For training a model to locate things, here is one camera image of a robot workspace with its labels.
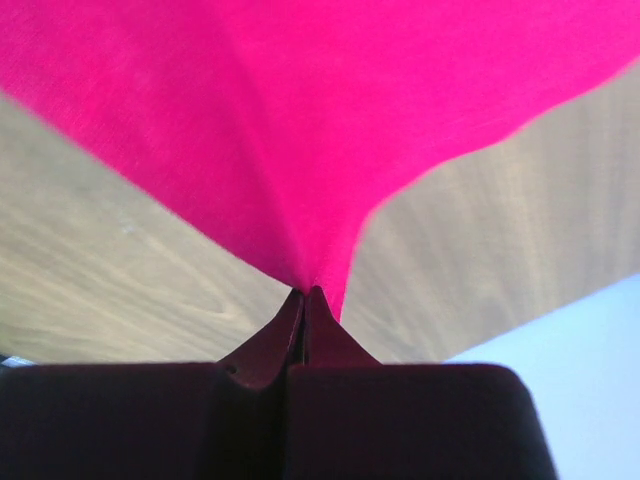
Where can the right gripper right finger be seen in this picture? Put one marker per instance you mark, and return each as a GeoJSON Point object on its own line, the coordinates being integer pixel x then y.
{"type": "Point", "coordinates": [352, 417]}

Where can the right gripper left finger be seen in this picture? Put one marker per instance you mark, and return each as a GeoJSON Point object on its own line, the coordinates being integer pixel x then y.
{"type": "Point", "coordinates": [202, 420]}

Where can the crimson red t shirt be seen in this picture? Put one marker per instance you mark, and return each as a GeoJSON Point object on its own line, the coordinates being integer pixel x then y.
{"type": "Point", "coordinates": [276, 127]}

